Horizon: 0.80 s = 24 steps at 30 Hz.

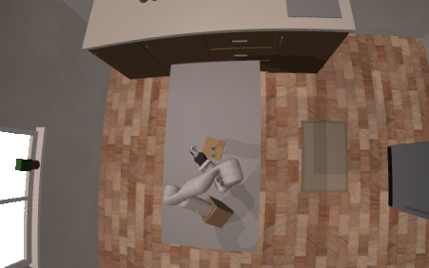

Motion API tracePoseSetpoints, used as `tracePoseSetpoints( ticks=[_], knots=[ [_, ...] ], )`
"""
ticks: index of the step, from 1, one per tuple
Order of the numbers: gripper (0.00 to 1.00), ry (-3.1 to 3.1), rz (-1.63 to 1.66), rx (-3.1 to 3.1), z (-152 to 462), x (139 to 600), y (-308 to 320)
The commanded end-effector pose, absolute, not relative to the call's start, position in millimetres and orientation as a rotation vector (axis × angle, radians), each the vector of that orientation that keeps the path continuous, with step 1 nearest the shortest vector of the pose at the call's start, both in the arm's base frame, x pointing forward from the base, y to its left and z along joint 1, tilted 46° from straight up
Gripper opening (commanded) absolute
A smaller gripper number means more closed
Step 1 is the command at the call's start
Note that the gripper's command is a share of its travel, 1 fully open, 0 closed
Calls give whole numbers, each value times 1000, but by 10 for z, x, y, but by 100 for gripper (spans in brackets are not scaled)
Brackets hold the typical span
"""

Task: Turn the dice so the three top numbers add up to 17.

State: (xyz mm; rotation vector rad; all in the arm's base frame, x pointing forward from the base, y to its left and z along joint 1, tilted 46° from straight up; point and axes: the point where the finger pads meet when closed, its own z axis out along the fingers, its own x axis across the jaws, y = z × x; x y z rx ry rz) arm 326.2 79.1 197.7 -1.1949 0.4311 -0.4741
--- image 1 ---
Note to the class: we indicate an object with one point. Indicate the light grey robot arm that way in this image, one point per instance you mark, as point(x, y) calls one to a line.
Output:
point(231, 173)

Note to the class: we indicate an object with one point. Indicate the tan square mat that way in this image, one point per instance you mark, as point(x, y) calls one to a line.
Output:
point(218, 148)

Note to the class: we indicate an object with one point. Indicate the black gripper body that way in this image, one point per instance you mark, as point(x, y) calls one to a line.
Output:
point(204, 163)

